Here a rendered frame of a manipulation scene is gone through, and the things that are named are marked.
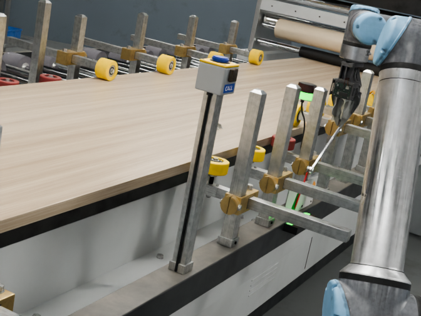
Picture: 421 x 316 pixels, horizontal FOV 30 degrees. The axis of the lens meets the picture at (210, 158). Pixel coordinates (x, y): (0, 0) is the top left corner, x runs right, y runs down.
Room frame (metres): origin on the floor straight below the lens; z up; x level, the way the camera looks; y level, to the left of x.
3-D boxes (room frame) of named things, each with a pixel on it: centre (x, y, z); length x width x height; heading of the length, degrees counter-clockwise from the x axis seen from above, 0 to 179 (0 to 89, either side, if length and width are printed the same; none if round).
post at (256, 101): (2.03, -0.09, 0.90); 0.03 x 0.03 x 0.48; 65
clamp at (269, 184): (2.27, -0.21, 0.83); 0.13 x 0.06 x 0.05; 155
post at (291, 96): (2.25, -0.20, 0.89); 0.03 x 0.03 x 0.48; 65
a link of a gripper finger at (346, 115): (2.44, -0.39, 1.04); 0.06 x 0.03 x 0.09; 155
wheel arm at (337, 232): (2.02, -0.19, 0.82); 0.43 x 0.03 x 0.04; 65
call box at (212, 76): (1.79, 0.02, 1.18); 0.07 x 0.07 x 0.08; 65
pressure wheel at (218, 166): (2.11, -0.01, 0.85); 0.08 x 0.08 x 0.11
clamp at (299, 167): (2.50, -0.31, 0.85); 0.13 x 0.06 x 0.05; 155
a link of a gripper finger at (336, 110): (2.46, -0.36, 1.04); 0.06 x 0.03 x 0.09; 155
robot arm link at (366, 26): (2.34, -0.39, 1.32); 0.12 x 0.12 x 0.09; 1
